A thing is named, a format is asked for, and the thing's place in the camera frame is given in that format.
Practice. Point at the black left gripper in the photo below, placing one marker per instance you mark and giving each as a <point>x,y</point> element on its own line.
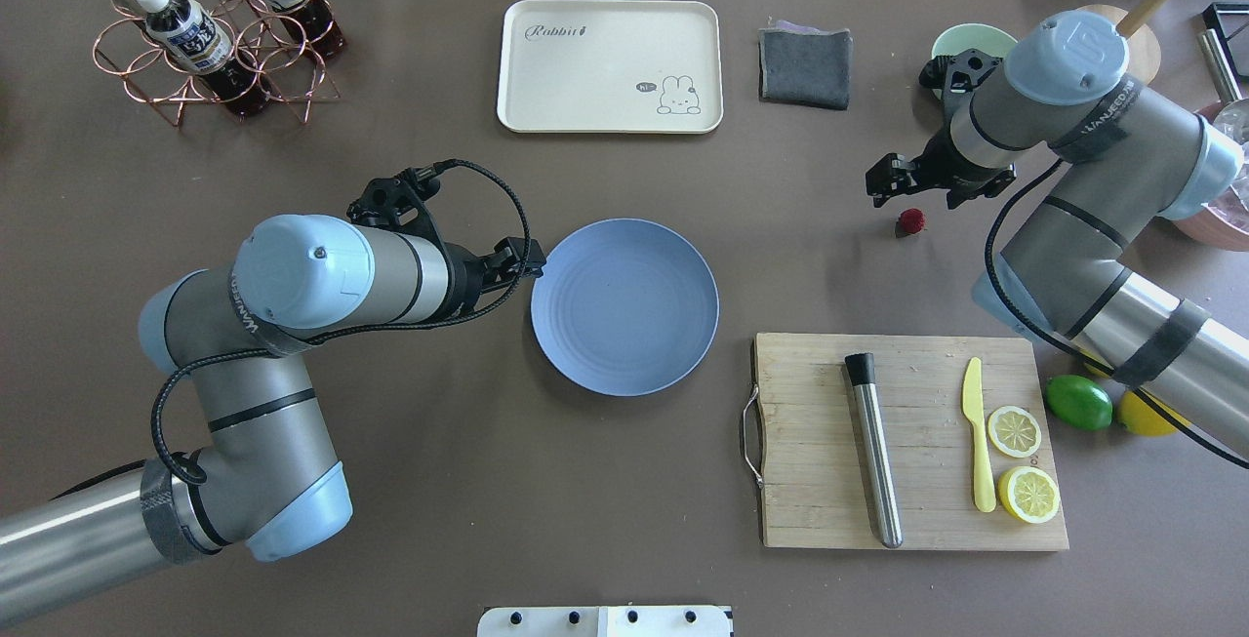
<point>468,276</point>

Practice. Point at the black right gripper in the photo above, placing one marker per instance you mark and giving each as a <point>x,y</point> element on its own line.
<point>937,162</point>

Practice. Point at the red strawberry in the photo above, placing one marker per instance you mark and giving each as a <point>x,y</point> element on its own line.
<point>909,222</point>

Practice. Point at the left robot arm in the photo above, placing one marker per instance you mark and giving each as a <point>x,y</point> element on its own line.
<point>270,478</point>

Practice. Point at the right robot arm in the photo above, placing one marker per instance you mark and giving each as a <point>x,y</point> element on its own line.
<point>1133,156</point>

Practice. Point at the blue round plate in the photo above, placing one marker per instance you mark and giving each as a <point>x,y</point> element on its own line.
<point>625,307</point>

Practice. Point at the mint green bowl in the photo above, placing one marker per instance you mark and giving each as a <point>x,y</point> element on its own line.
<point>989,40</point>

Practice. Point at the folded grey cloth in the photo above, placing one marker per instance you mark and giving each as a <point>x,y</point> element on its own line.
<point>805,65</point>

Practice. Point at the steel muddler black tip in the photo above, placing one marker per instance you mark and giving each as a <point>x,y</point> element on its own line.
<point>884,500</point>

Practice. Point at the cream rabbit tray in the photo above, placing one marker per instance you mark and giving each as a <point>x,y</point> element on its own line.
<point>610,67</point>

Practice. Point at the yellow plastic knife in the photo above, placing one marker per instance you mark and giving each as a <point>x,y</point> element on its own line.
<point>973,409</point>

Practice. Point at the yellow lemon upper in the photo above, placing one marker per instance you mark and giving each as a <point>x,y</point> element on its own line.
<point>1094,365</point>

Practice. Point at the yellow lemon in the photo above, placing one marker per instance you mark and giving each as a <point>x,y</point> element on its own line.
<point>1139,418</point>
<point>1094,365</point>

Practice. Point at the green lime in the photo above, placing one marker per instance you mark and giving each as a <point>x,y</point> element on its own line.
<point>1080,402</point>

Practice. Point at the upper lemon slice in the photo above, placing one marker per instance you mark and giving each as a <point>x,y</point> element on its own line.
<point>1014,431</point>

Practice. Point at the pink bowl of ice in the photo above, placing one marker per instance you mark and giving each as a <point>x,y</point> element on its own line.
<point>1220,224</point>

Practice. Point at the yellow lemon lower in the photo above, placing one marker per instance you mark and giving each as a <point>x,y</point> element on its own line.
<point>1139,418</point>

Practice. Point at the lower lemon half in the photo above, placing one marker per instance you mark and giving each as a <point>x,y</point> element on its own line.
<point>1029,494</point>

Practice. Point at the white control box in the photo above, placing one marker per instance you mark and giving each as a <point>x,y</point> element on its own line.
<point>622,620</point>

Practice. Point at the wooden cutting board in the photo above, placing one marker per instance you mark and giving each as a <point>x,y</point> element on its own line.
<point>813,486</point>

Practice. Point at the tea bottle middle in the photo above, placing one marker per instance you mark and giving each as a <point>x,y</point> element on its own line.
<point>198,45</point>

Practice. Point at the copper wire bottle rack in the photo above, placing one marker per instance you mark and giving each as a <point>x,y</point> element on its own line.
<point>241,55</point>

